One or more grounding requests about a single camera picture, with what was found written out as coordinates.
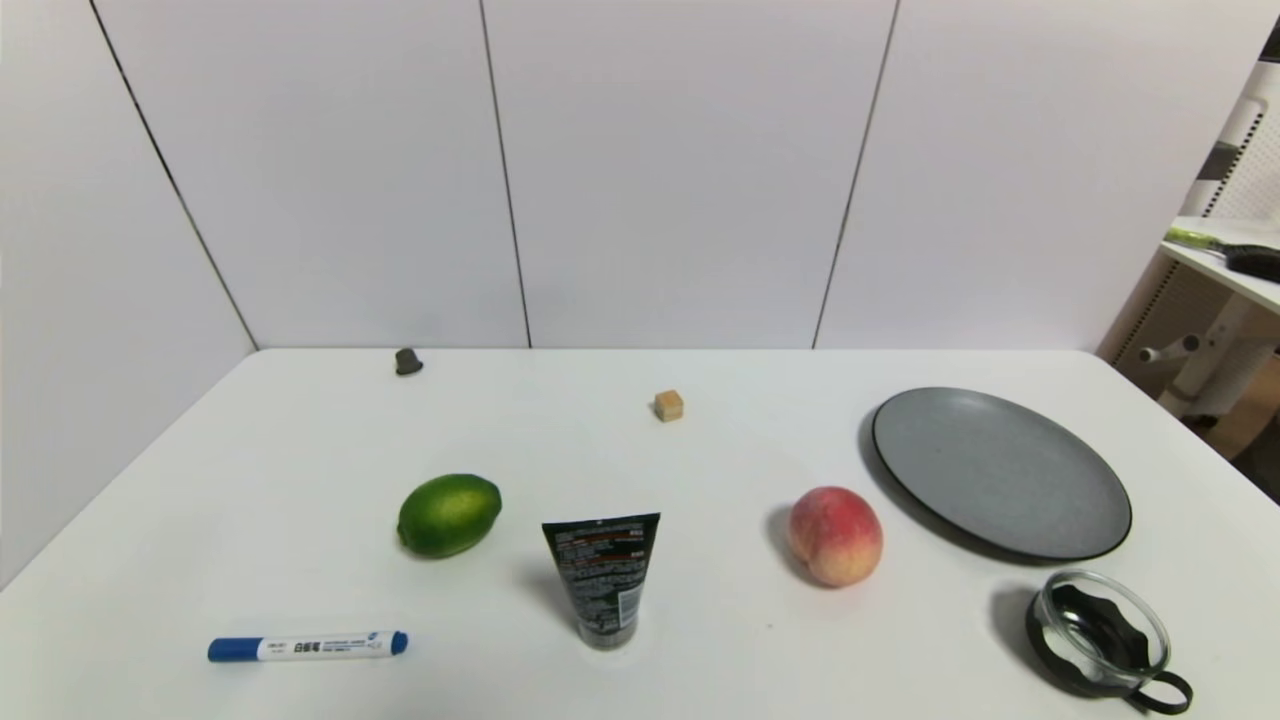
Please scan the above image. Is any glass cup with black holder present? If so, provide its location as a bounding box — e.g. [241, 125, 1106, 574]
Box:
[1025, 570, 1195, 716]

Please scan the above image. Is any white pegboard panel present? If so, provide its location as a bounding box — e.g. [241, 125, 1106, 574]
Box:
[1185, 60, 1280, 221]

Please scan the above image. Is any white side desk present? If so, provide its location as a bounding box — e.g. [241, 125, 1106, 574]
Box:
[1162, 215, 1280, 316]

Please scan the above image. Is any red yellow peach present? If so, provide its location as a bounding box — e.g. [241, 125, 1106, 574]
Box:
[787, 486, 885, 588]

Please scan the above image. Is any gray round plate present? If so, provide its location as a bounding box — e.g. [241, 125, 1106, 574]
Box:
[871, 387, 1134, 562]

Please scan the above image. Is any blue white whiteboard marker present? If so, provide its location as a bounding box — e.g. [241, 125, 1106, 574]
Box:
[207, 631, 409, 664]

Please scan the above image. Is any black cosmetic tube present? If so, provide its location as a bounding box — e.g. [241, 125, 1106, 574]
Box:
[541, 513, 662, 651]

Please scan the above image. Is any black object on desk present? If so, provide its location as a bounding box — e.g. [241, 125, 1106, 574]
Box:
[1225, 245, 1280, 283]

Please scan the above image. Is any green handled tool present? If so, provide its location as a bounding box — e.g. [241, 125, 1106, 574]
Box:
[1164, 227, 1241, 253]

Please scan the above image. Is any green lime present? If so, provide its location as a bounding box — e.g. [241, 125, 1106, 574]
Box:
[396, 473, 503, 559]

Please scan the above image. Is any white desk leg frame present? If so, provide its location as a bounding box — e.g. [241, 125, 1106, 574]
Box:
[1138, 295, 1280, 419]

